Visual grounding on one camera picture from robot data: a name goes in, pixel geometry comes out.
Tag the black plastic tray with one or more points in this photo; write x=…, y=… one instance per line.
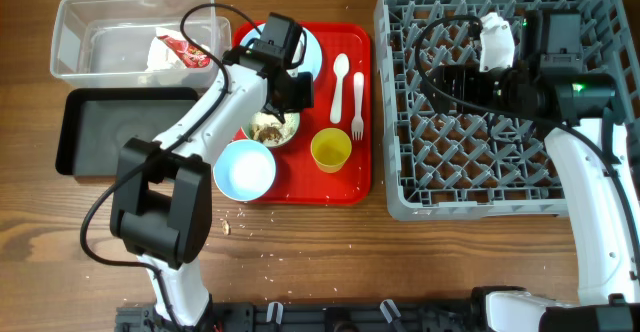
x=97, y=122

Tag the light blue plate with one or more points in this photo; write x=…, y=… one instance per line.
x=313, y=55

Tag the red serving tray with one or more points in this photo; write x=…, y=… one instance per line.
x=298, y=179

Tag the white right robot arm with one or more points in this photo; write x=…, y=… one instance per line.
x=540, y=78

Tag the crumpled white paper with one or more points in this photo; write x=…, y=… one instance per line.
x=156, y=57

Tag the yellow plastic cup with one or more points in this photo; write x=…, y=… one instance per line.
x=330, y=149

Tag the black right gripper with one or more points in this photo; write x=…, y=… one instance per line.
x=466, y=76

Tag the red snack wrapper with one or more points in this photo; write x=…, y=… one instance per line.
x=182, y=54

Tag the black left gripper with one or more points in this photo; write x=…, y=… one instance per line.
x=305, y=100

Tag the light blue bowl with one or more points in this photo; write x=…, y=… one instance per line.
x=245, y=170

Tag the white plastic fork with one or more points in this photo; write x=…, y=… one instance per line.
x=357, y=125

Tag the green bowl with rice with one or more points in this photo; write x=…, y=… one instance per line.
x=269, y=131

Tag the white plastic spoon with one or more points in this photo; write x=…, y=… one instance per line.
x=340, y=68

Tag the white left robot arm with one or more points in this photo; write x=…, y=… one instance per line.
x=161, y=207

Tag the grey dishwasher rack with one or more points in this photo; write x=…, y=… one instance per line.
x=451, y=166

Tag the clear plastic waste bin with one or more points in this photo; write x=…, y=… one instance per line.
x=106, y=44

